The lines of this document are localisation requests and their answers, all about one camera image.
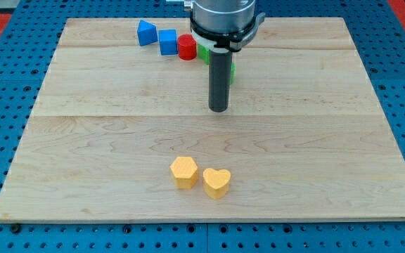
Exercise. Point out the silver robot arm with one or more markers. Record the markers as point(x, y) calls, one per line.
point(222, 25)

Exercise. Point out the green block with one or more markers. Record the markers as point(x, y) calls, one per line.
point(203, 53)

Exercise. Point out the blue cube block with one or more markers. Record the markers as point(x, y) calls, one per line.
point(168, 42)

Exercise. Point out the red cylinder block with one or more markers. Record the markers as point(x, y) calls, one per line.
point(187, 47)

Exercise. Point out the blue triangular block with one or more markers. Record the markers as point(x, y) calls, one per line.
point(146, 33)

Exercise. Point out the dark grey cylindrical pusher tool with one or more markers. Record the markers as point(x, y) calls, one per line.
point(219, 79)

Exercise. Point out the light wooden board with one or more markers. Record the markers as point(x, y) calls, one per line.
point(304, 137)

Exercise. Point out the yellow heart block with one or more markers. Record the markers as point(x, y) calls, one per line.
point(216, 183)

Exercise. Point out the yellow hexagon block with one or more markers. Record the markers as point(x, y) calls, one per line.
point(185, 172)

